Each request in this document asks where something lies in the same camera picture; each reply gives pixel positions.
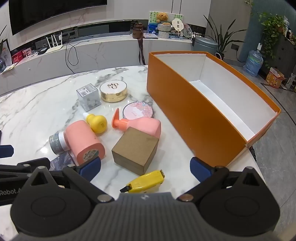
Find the orange cardboard box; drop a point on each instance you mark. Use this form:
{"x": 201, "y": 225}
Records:
{"x": 185, "y": 111}

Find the pink pump bottle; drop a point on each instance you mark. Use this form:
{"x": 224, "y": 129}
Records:
{"x": 145, "y": 126}

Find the marble television console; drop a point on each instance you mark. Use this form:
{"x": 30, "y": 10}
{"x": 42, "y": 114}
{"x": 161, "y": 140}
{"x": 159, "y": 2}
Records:
{"x": 92, "y": 55}

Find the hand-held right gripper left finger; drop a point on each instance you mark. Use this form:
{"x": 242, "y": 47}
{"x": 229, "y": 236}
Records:
{"x": 91, "y": 165}

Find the yellow printed cardboard box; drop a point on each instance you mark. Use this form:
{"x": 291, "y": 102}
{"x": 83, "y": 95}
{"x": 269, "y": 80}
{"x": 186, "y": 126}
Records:
{"x": 275, "y": 77}

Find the blue water jug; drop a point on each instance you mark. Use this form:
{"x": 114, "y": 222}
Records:
{"x": 253, "y": 61}

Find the grey cabinet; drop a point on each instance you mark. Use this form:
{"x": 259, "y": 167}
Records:
{"x": 285, "y": 55}

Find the silver cube box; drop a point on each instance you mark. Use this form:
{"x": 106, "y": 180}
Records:
{"x": 89, "y": 97}

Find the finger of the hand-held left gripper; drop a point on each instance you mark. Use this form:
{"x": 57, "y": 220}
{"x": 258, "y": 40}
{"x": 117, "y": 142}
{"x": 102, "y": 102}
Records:
{"x": 23, "y": 168}
{"x": 5, "y": 151}

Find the yellow tape measure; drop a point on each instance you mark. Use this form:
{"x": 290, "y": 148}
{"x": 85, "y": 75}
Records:
{"x": 145, "y": 182}

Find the gold round compact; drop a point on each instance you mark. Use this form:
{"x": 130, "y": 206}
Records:
{"x": 113, "y": 90}

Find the small brown cardboard box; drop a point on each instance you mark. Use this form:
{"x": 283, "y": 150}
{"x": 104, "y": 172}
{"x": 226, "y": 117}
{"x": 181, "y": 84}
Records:
{"x": 134, "y": 148}

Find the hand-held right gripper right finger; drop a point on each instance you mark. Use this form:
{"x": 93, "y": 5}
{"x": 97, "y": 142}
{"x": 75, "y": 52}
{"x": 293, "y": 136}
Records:
{"x": 200, "y": 166}

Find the black television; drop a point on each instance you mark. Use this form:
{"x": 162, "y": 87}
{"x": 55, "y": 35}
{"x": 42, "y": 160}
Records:
{"x": 50, "y": 11}

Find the brown camera bag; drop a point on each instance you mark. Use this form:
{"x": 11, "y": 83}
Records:
{"x": 138, "y": 30}

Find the long-leaf potted plant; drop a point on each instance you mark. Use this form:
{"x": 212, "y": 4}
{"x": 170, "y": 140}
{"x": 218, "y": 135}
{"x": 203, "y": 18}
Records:
{"x": 222, "y": 41}

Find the floral round hand fan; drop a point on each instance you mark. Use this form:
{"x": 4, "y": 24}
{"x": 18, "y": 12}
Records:
{"x": 187, "y": 30}

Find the red gift boxes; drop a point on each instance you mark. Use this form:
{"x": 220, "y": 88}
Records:
{"x": 22, "y": 55}

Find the floral round compact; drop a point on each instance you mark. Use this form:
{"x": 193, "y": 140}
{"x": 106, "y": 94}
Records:
{"x": 138, "y": 110}

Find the dark packet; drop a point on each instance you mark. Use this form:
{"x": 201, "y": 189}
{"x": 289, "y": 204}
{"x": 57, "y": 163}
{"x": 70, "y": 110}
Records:
{"x": 61, "y": 162}

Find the white jar with grey cap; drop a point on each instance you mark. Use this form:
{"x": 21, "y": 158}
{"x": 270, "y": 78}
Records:
{"x": 56, "y": 143}

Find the brown teddy bear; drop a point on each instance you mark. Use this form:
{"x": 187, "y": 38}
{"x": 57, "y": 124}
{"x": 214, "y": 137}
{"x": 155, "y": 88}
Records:
{"x": 163, "y": 18}

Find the white notebook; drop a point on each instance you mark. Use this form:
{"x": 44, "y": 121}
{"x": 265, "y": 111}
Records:
{"x": 150, "y": 36}

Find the pink cylindrical bottle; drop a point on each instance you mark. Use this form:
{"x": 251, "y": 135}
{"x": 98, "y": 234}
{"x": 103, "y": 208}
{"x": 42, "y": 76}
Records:
{"x": 81, "y": 139}

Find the grey trash bin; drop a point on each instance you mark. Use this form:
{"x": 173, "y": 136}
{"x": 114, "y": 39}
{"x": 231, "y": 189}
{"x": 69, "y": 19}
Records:
{"x": 204, "y": 44}

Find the small yellow bottle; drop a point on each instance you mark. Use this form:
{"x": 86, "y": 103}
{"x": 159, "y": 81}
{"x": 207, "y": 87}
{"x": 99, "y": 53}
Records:
{"x": 98, "y": 122}

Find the trailing ivy plant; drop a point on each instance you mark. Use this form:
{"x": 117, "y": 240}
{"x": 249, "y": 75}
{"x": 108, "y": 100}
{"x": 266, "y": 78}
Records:
{"x": 271, "y": 30}

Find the white round hand fan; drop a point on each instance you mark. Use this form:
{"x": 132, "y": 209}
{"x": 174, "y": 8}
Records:
{"x": 178, "y": 24}

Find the white router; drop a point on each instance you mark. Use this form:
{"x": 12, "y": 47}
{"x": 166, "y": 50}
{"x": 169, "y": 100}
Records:
{"x": 54, "y": 47}

